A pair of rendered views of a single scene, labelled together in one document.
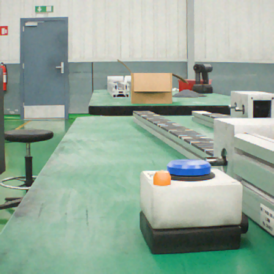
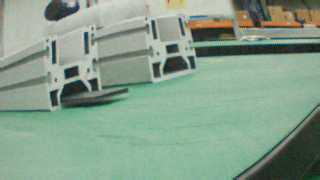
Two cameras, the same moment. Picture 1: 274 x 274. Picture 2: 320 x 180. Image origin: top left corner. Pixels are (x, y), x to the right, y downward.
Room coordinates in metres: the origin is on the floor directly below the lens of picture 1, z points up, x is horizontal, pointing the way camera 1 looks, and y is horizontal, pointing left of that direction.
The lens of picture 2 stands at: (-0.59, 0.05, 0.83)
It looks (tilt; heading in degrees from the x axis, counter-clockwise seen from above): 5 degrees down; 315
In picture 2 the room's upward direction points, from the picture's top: 9 degrees counter-clockwise
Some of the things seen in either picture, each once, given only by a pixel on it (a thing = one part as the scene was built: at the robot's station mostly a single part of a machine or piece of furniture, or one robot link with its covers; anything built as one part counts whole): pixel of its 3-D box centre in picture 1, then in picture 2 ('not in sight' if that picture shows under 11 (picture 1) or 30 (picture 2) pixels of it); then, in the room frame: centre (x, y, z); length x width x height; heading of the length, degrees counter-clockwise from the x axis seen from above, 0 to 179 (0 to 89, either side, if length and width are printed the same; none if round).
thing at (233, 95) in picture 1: (244, 106); not in sight; (1.78, -0.34, 0.83); 0.11 x 0.10 x 0.10; 97
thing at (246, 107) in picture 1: (252, 109); not in sight; (1.65, -0.34, 0.83); 0.11 x 0.10 x 0.10; 98
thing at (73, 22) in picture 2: not in sight; (88, 29); (0.02, -0.43, 0.87); 0.16 x 0.11 x 0.07; 8
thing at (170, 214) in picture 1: (197, 206); not in sight; (0.51, -0.05, 0.81); 0.10 x 0.08 x 0.06; 98
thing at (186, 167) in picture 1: (188, 172); not in sight; (0.51, -0.05, 0.84); 0.04 x 0.04 x 0.02
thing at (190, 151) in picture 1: (167, 132); not in sight; (1.32, -0.07, 0.79); 0.96 x 0.04 x 0.03; 8
